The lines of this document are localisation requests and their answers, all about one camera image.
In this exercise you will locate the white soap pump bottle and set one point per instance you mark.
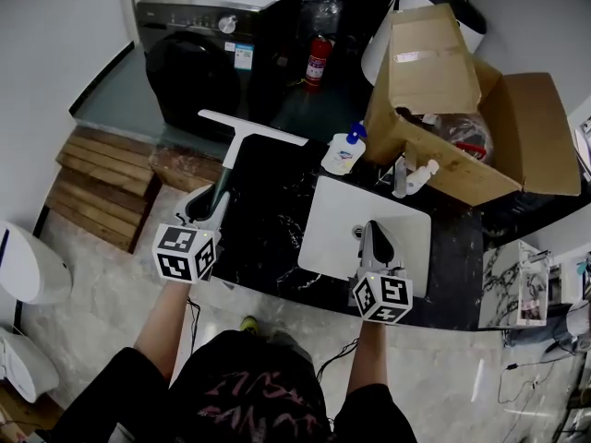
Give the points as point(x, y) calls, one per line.
point(342, 152)

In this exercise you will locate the small white bottle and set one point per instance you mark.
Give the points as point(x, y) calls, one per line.
point(421, 176)

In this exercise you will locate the clear slim bottle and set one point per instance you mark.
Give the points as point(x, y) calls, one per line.
point(400, 180)

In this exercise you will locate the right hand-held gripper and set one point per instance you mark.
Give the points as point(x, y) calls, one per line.
point(383, 293)

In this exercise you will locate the white rounded appliance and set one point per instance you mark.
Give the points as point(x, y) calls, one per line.
point(23, 367)

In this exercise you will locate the person's left forearm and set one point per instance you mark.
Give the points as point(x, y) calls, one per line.
point(161, 326)

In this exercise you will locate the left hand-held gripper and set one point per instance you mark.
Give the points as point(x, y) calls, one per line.
point(179, 252)

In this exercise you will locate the wooden plank pallet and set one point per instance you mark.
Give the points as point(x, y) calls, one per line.
point(101, 187)

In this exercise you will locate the person's black printed shirt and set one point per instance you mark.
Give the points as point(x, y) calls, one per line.
point(249, 395)

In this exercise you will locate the black washing machine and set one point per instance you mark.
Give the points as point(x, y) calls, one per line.
point(203, 53)

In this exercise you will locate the person's yellow-green shoe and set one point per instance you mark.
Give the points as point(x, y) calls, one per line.
point(249, 324)

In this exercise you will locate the metal sink drain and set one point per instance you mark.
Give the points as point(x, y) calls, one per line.
point(358, 231)

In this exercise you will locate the large brown cardboard box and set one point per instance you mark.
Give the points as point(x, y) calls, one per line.
point(434, 63)

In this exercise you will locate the white square sink basin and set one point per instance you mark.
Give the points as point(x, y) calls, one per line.
point(332, 229)

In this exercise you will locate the white marbled cabinet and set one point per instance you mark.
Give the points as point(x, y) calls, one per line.
point(512, 284)

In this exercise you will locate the red fire extinguisher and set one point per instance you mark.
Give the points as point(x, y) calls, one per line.
point(317, 65)

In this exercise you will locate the clear plastic bag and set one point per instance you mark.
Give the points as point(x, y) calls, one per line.
point(464, 132)

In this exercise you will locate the brown stone step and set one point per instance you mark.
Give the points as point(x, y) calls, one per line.
point(184, 166)

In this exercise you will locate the person's right forearm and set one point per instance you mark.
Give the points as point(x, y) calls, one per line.
point(367, 358)

